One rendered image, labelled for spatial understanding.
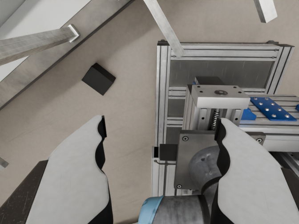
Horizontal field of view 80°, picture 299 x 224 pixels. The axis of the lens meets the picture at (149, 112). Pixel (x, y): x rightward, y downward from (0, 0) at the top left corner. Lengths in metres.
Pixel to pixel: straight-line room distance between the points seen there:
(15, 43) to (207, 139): 0.50
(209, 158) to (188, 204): 0.14
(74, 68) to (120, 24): 0.52
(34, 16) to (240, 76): 1.20
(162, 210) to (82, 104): 1.44
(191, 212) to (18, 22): 0.92
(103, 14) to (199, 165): 0.59
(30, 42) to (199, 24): 1.15
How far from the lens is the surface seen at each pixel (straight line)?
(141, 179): 2.24
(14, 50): 0.49
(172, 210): 0.41
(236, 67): 1.37
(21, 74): 0.95
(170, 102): 1.36
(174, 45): 0.61
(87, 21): 0.76
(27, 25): 0.96
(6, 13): 0.96
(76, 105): 1.77
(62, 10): 0.88
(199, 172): 0.51
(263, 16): 0.63
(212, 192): 0.46
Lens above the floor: 1.42
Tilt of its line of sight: 60 degrees down
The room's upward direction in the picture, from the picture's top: 175 degrees counter-clockwise
